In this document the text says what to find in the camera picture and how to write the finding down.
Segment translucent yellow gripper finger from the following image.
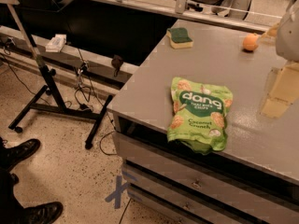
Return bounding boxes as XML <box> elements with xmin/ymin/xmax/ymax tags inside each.
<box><xmin>260</xmin><ymin>62</ymin><xmax>299</xmax><ymax>119</ymax></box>

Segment green rice chip bag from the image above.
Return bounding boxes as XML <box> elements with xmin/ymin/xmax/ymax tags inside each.
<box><xmin>167</xmin><ymin>77</ymin><xmax>233</xmax><ymax>155</ymax></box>

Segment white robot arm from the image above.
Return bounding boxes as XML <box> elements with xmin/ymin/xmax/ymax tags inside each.
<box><xmin>261</xmin><ymin>0</ymin><xmax>299</xmax><ymax>119</ymax></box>

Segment green and yellow sponge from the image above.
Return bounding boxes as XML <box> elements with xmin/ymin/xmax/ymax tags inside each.
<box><xmin>166</xmin><ymin>27</ymin><xmax>193</xmax><ymax>49</ymax></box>

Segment orange fruit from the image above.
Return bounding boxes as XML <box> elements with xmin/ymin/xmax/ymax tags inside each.
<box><xmin>242</xmin><ymin>34</ymin><xmax>259</xmax><ymax>51</ymax></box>

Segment grey cabinet drawers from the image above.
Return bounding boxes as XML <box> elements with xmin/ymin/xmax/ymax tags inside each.
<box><xmin>114</xmin><ymin>115</ymin><xmax>299</xmax><ymax>224</ymax></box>

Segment blue tape cross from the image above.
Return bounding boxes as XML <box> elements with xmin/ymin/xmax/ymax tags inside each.
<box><xmin>105</xmin><ymin>171</ymin><xmax>136</xmax><ymax>209</ymax></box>

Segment white box on ledge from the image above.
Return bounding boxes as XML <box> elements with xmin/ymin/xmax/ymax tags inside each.
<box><xmin>46</xmin><ymin>35</ymin><xmax>66</xmax><ymax>52</ymax></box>

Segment lower black shoe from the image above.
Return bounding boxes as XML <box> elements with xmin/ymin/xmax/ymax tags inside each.
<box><xmin>12</xmin><ymin>202</ymin><xmax>64</xmax><ymax>224</ymax></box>

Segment black shoe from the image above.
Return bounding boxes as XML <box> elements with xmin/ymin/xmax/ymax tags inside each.
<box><xmin>0</xmin><ymin>139</ymin><xmax>40</xmax><ymax>171</ymax></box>
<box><xmin>12</xmin><ymin>202</ymin><xmax>64</xmax><ymax>224</ymax></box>

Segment black rolling stand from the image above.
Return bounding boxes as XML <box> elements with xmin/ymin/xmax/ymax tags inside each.
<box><xmin>0</xmin><ymin>0</ymin><xmax>113</xmax><ymax>149</ymax></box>

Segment upper black shoe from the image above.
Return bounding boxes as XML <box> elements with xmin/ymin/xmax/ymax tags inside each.
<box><xmin>0</xmin><ymin>139</ymin><xmax>40</xmax><ymax>171</ymax></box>

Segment black cables on floor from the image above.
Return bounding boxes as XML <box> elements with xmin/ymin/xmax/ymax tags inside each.
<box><xmin>0</xmin><ymin>37</ymin><xmax>118</xmax><ymax>157</ymax></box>

